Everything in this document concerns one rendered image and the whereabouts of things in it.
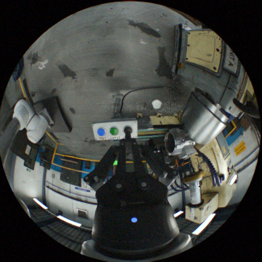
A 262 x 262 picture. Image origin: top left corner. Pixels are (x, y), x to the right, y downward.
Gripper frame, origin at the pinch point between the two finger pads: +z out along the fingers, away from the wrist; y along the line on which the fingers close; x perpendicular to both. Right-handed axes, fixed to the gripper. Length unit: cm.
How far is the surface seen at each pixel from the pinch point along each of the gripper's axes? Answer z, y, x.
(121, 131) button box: 8.0, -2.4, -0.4
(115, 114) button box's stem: 16.8, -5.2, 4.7
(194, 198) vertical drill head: -15, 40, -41
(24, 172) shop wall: -31, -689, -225
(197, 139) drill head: 2.8, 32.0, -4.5
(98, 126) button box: 8.0, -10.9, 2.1
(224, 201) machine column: -38, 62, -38
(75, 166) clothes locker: 272, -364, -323
